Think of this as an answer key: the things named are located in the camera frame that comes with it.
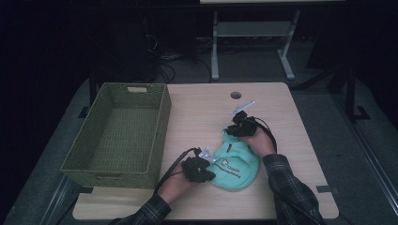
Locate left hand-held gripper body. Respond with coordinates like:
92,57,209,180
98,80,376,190
181,147,216,183

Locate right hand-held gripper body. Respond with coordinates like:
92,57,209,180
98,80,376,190
229,100,259,138

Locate turquoise garment with striped lining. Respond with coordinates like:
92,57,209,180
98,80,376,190
207,130,261,192

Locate green woven basket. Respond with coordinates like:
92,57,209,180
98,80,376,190
59,82,173,189

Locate person's right hand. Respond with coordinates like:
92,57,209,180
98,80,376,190
242,127,277,157

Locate person's left hand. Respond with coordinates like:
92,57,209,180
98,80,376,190
158,170,196,204

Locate white metal stand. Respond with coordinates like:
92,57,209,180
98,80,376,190
210,9,301,82

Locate black metal stand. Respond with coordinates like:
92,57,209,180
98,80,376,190
327,65,372,124

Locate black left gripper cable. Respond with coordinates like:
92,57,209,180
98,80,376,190
153,147,202,194

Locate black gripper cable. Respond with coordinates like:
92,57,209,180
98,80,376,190
253,116,279,154
153,147,202,194

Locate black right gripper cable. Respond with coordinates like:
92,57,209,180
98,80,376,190
253,116,279,154

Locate tangle of floor cables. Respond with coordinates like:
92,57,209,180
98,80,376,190
142,32,214,84

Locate grey bracket at table edge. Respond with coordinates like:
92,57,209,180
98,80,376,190
314,185,340,195

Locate black post with foot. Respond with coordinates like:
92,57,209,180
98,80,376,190
77,70,99,119

